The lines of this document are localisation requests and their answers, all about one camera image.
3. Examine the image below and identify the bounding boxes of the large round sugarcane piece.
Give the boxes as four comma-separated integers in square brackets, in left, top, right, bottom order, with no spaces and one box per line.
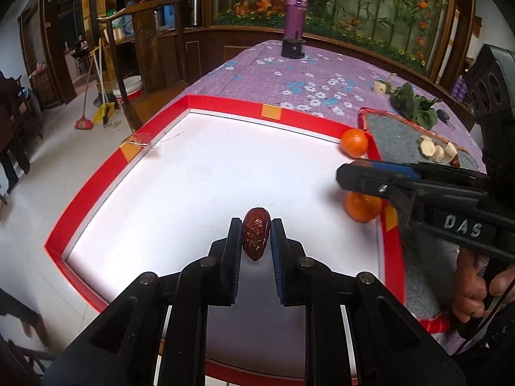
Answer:
[418,135,435,158]

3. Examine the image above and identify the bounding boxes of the sugarcane piece cylinder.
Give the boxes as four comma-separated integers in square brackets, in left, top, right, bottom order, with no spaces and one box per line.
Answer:
[430,145,445,163]

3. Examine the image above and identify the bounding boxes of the orange tangerine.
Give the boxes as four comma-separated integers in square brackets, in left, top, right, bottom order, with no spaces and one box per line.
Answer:
[343,191,382,223]
[340,128,368,159]

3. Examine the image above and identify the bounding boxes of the red jujube date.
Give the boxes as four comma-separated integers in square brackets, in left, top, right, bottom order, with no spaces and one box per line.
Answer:
[242,207,271,262]

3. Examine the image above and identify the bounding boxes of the sugarcane piece long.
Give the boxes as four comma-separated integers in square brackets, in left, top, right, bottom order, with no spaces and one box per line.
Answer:
[444,142,457,162]

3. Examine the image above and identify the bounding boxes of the person right hand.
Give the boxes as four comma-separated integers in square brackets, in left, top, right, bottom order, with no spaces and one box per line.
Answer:
[452,247,514,323]

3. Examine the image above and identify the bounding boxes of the green leafy vegetable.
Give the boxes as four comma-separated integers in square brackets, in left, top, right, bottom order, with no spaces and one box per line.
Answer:
[389,82,441,131]

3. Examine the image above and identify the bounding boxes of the black car key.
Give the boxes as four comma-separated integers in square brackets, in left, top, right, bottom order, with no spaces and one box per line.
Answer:
[436,109,451,126]

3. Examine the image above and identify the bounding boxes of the grey felt mat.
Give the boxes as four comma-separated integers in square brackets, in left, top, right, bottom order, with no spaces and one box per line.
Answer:
[366,114,460,318]

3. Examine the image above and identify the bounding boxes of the sugarcane piece near vegetable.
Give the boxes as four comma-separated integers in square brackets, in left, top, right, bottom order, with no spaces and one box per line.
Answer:
[373,73,396,95]

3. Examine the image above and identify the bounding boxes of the purple bottles on shelf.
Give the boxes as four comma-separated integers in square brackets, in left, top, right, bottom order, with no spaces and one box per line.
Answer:
[450,75,468,102]

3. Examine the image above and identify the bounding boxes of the purple floral tablecloth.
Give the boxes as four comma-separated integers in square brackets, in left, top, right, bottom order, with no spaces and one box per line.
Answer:
[187,39,486,355]

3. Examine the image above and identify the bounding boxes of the flower mural panel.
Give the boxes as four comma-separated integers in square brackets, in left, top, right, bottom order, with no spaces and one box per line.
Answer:
[214,0,450,75]

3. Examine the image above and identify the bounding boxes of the red white box tray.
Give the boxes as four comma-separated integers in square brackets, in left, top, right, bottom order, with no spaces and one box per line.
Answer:
[43,94,407,386]

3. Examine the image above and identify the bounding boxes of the purple thermos bottle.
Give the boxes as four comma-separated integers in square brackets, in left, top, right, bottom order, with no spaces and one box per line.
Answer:
[284,0,308,39]

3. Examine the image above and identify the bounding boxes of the red broom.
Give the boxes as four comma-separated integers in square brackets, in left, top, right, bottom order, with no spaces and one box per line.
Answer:
[74,45,99,131]

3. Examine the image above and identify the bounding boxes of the white red bucket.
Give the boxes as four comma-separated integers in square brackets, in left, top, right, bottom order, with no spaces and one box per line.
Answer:
[113,75,143,104]

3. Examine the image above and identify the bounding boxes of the wooden chair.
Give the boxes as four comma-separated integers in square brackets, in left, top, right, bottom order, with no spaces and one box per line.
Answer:
[98,0,189,131]

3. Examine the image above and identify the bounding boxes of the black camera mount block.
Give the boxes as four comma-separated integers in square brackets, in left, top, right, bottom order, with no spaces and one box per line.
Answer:
[281,38,304,59]

